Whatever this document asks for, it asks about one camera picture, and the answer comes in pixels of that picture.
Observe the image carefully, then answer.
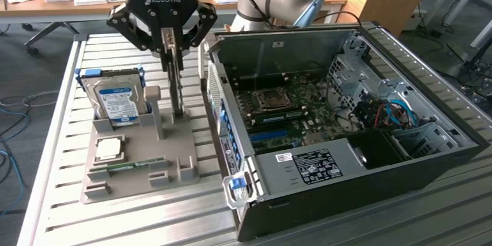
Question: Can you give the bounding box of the blue wire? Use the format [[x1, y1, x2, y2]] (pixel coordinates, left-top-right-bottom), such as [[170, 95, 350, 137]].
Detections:
[[383, 99, 419, 129]]

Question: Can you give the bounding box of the silver CPU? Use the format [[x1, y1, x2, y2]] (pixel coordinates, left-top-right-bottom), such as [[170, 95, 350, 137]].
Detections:
[[93, 139, 122, 161]]

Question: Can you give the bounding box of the perforated silver drive cage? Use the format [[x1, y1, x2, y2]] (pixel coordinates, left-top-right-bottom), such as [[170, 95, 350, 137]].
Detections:
[[325, 52, 385, 108]]

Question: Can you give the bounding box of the blue floor cable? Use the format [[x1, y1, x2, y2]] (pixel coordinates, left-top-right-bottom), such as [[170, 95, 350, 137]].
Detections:
[[0, 107, 29, 218]]

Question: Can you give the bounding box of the grey parts rack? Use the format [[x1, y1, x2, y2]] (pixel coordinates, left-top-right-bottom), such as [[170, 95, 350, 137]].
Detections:
[[78, 84, 199, 205]]

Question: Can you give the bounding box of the black connector block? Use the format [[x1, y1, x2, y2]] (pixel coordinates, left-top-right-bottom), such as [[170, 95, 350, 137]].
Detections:
[[353, 101, 379, 129]]

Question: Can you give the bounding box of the hard disk with blue caddy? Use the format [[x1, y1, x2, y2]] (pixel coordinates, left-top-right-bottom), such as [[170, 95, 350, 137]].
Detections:
[[73, 66, 153, 128]]

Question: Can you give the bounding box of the silver disk bay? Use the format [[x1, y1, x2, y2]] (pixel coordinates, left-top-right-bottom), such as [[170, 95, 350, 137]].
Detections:
[[390, 122, 462, 160]]

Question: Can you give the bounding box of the metal CPU socket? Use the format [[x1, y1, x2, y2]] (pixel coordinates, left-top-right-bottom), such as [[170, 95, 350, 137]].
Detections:
[[254, 87, 293, 112]]

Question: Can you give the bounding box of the green motherboard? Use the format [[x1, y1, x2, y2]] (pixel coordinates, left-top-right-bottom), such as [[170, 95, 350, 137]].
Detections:
[[229, 74, 369, 154]]

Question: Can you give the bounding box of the grey power supply unit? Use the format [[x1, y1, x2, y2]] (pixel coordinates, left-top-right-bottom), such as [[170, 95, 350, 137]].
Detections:
[[254, 138, 365, 196]]

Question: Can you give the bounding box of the silver chipset heatsink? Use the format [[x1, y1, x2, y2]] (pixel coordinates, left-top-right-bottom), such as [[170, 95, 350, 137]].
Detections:
[[302, 133, 327, 146]]

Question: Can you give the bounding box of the black open PC case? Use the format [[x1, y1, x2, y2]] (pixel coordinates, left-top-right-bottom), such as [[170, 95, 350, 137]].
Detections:
[[197, 25, 485, 243]]

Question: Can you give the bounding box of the green graphics card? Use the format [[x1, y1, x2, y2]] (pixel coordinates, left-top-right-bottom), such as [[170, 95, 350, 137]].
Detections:
[[159, 27, 186, 120]]

